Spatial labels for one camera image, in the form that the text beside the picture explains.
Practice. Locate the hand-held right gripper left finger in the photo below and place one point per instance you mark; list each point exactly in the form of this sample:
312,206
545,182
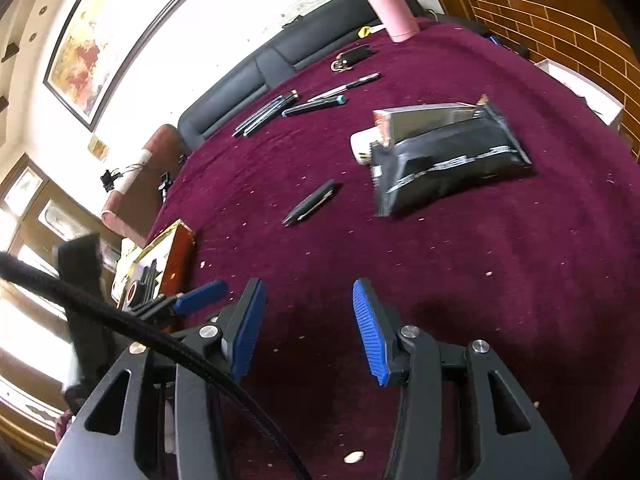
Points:
247,330

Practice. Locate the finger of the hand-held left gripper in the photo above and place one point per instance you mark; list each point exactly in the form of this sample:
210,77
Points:
200,296

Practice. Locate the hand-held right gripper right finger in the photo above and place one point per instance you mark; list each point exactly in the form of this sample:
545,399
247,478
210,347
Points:
372,335

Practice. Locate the white box with gold rim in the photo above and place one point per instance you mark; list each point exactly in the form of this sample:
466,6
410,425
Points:
175,255

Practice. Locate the black tape roll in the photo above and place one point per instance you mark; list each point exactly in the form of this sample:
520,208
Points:
132,294

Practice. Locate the brown chair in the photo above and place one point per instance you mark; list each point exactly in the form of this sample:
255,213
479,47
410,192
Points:
145,185

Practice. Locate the black marker pen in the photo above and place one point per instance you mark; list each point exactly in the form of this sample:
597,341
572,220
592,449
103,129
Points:
310,202

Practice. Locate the white pill bottle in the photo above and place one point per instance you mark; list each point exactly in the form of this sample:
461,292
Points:
364,147

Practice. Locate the black foil bag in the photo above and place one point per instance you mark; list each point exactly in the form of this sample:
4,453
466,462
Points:
450,160

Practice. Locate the bundle of black pens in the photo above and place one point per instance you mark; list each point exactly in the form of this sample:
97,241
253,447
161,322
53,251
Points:
265,112

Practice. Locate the silver and red carton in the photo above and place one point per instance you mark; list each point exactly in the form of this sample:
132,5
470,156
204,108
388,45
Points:
425,122

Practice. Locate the black case with blue ends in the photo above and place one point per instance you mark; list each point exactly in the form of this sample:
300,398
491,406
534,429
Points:
315,105

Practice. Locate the framed painting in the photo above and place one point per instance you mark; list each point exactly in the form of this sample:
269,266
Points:
120,35

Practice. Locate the black leather sofa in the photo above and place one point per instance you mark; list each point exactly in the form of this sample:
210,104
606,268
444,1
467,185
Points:
280,60

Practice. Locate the black and silver pen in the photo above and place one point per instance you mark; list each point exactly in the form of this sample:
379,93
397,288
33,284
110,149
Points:
345,86

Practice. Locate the key bunch with black case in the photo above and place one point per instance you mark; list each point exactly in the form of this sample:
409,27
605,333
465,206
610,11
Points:
352,57

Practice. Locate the yellow small item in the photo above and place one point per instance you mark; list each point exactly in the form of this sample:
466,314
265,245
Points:
364,31

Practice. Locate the white open box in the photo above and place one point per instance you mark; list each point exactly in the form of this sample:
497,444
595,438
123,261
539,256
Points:
582,87

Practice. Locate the pink thermos bottle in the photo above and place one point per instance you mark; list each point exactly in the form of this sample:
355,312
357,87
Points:
390,7

